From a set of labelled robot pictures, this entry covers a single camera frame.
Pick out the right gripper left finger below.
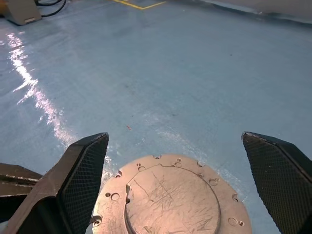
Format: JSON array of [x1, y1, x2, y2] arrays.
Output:
[[4, 132, 109, 234]]

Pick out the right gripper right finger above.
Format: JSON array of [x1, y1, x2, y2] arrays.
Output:
[[241, 131, 312, 234]]

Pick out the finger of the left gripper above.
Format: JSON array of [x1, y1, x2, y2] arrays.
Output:
[[0, 180, 39, 197], [0, 163, 44, 181]]

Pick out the thick black cable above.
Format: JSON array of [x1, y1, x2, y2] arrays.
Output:
[[40, 0, 67, 18], [35, 0, 61, 6]]

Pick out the grey box device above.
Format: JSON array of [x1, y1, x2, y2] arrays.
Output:
[[0, 0, 42, 26]]

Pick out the round silver motor lid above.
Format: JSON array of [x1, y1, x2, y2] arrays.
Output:
[[90, 153, 253, 234]]

